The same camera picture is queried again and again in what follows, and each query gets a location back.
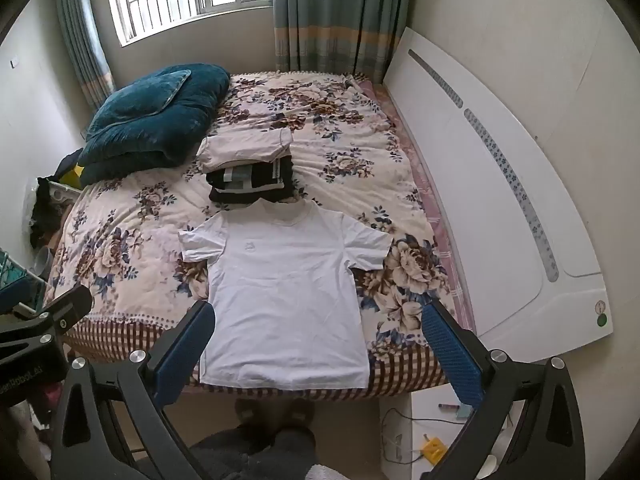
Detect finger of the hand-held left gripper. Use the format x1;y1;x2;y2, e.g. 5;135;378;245
0;277;32;313
9;284;95;343

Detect floral bed blanket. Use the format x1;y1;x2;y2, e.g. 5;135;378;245
45;71;448;401

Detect grey bowl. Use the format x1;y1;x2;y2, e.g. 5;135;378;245
32;247;54;279

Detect yellow plug adapter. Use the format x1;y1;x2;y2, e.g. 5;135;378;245
419;437;445;461

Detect green wire basket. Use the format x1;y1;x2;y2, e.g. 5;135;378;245
0;247;48;311

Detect black folded garment grey print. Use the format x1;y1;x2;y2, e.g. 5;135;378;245
206;156;297;196

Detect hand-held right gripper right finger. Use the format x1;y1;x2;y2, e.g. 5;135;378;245
421;301;594;480

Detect narrow teal striped curtain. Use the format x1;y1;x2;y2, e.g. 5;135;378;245
54;0;117;109

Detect dark clothes pile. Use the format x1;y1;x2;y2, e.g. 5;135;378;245
29;149;84;251

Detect wide teal striped curtain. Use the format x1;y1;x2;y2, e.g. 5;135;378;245
272;0;416;86

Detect white nightstand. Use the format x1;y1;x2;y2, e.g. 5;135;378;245
378;385;516;480

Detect person's dark trouser legs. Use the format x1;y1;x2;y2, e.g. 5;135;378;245
189;424;317;480

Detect white headboard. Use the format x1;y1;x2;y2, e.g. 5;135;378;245
382;26;615;364

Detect black cable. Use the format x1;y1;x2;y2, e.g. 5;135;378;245
381;407;426;466

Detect plain black folded garment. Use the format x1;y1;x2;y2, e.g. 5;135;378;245
209;184;297;207

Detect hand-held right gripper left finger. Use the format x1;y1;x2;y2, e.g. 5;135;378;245
50;300;217;480

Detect grey slipper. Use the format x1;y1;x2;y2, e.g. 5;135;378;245
275;398;316;429
235;398;273;428

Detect white t-shirt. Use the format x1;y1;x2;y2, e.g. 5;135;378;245
178;198;394;390

